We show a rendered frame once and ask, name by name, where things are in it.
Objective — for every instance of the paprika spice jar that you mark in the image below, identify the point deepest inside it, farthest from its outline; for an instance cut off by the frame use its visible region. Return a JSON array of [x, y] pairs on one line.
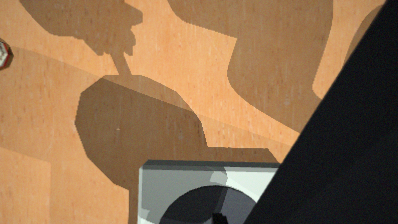
[[6, 56]]

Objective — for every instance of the grey hot plate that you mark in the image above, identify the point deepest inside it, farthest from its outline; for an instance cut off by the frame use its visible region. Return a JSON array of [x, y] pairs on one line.
[[188, 192]]

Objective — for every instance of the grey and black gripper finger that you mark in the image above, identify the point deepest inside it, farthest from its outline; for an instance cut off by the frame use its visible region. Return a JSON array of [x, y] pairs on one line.
[[218, 218]]

